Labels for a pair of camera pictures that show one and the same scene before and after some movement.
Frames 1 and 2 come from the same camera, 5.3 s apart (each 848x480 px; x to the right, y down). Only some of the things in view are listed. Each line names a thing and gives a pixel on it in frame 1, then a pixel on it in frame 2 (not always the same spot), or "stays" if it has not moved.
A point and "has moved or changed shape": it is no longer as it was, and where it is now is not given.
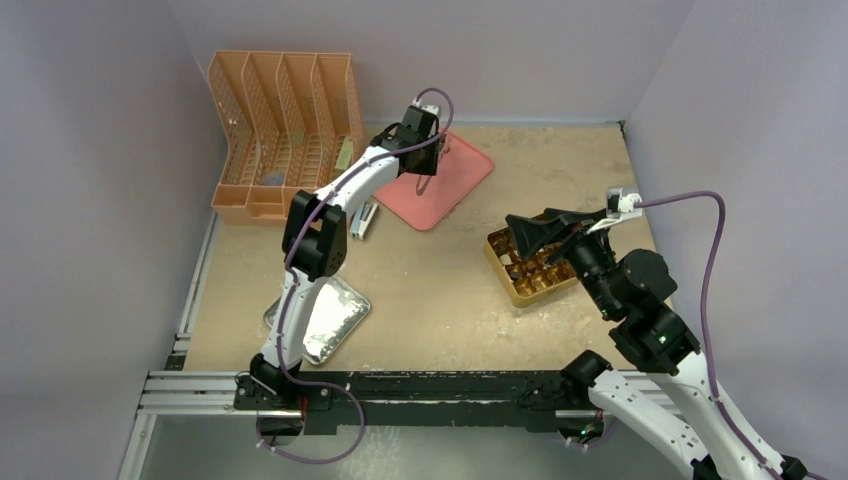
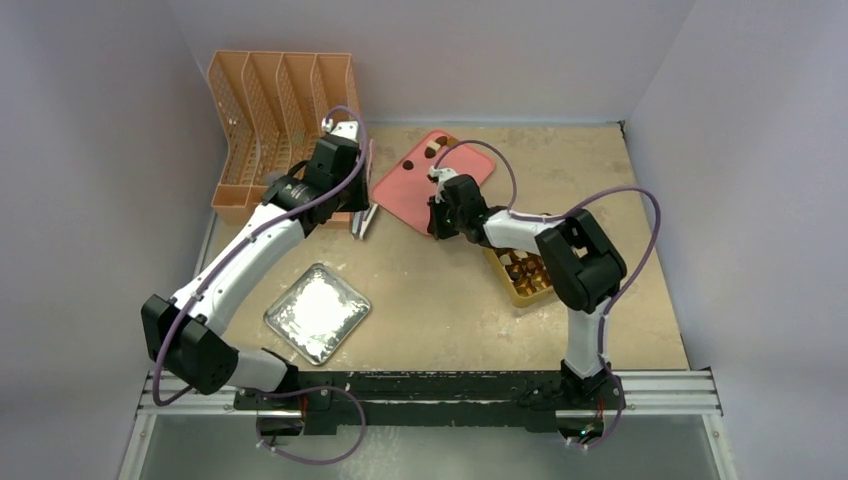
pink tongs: [420, 191] has moved or changed shape
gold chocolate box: [531, 278] stays
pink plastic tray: [425, 200] stays
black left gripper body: [426, 164] to [355, 202]
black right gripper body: [573, 234] to [438, 221]
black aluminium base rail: [388, 401] stays
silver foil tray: [334, 312] stays
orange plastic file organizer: [290, 121] stays
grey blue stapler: [362, 218] stays
